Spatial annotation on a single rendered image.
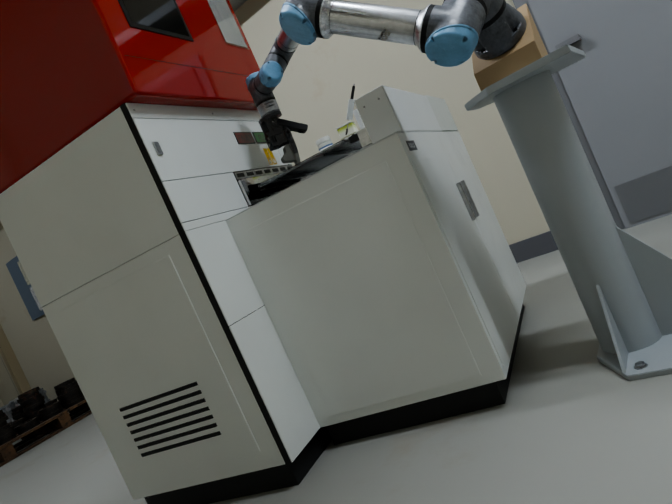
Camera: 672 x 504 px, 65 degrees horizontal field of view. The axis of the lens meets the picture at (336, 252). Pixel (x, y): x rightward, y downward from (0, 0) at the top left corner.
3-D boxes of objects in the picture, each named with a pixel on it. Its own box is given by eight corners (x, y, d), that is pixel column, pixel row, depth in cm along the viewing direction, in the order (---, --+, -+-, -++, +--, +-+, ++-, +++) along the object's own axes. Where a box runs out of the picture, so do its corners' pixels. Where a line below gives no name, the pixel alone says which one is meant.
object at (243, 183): (247, 206, 185) (236, 181, 184) (303, 192, 224) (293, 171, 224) (251, 204, 184) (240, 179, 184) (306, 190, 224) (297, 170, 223)
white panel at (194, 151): (179, 234, 153) (119, 106, 151) (302, 200, 226) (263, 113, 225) (186, 230, 152) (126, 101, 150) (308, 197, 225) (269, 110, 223)
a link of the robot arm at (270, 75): (271, 47, 178) (262, 62, 188) (258, 73, 175) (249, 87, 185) (292, 60, 181) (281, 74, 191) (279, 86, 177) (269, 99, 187)
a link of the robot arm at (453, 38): (489, -8, 128) (289, -29, 145) (472, 39, 123) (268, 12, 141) (486, 31, 139) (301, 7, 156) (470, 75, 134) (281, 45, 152)
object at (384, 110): (373, 145, 152) (353, 100, 152) (419, 141, 202) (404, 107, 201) (402, 131, 148) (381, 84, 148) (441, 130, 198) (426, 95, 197)
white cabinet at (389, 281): (330, 451, 173) (224, 221, 170) (407, 343, 259) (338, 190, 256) (524, 405, 145) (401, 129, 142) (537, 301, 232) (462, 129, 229)
